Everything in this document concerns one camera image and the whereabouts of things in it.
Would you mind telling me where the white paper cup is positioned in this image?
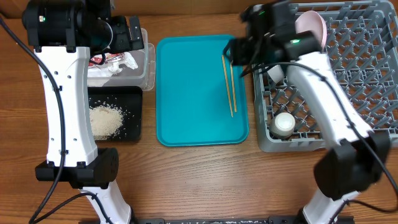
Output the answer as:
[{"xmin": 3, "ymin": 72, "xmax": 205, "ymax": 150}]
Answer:
[{"xmin": 269, "ymin": 112, "xmax": 295, "ymax": 139}]

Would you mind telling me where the grey dishwasher rack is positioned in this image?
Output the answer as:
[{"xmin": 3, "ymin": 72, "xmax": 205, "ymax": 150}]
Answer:
[{"xmin": 253, "ymin": 1, "xmax": 397, "ymax": 152}]

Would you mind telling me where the clear plastic bin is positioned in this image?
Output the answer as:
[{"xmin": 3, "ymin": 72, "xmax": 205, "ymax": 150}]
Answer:
[{"xmin": 99, "ymin": 28, "xmax": 155, "ymax": 91}]

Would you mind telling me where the teal serving tray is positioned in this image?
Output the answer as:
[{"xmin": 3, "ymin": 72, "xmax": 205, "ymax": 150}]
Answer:
[{"xmin": 155, "ymin": 34, "xmax": 249, "ymax": 147}]

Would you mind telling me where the white rice pile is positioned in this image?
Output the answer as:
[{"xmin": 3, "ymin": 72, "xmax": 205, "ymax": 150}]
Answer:
[{"xmin": 89, "ymin": 100, "xmax": 135, "ymax": 141}]

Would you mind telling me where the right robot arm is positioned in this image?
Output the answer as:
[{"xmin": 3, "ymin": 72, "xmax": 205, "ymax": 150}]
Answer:
[{"xmin": 223, "ymin": 1, "xmax": 391, "ymax": 223}]

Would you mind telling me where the large white plate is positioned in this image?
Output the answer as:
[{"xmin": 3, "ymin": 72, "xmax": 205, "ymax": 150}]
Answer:
[{"xmin": 295, "ymin": 11, "xmax": 327, "ymax": 52}]

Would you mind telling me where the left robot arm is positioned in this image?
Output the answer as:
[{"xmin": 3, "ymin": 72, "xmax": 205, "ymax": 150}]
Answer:
[{"xmin": 22, "ymin": 1, "xmax": 144, "ymax": 223}]

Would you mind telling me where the red snack wrapper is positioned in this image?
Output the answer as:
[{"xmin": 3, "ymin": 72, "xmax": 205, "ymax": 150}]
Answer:
[{"xmin": 89, "ymin": 53, "xmax": 123, "ymax": 66}]

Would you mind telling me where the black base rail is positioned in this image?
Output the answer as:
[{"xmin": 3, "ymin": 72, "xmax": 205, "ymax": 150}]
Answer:
[{"xmin": 78, "ymin": 215, "xmax": 355, "ymax": 224}]

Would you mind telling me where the black plastic tray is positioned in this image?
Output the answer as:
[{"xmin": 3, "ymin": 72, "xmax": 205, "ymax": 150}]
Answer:
[{"xmin": 88, "ymin": 86, "xmax": 142, "ymax": 141}]

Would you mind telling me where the grey bowl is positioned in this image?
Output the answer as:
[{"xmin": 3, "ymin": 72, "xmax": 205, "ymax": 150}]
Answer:
[{"xmin": 267, "ymin": 65, "xmax": 285, "ymax": 83}]

